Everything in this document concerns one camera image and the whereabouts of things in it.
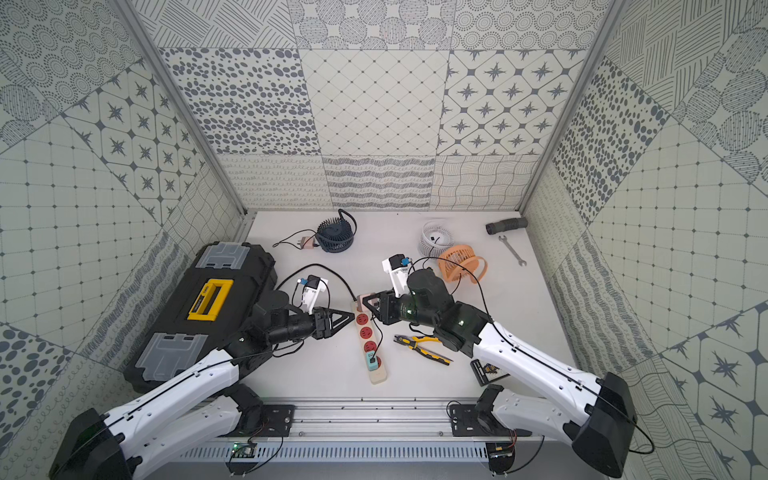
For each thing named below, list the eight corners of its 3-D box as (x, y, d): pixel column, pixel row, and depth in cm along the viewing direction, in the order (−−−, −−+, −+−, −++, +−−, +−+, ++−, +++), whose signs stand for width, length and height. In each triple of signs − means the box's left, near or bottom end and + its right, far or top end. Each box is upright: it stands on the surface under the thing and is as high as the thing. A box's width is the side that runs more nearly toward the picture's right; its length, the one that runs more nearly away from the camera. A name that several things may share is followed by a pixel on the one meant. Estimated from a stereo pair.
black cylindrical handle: (489, 237, 115) (491, 230, 112) (484, 228, 117) (486, 222, 114) (527, 229, 117) (530, 222, 114) (521, 221, 120) (524, 214, 117)
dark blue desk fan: (313, 244, 111) (310, 233, 106) (338, 218, 120) (336, 207, 115) (341, 257, 107) (338, 247, 102) (364, 229, 116) (363, 219, 111)
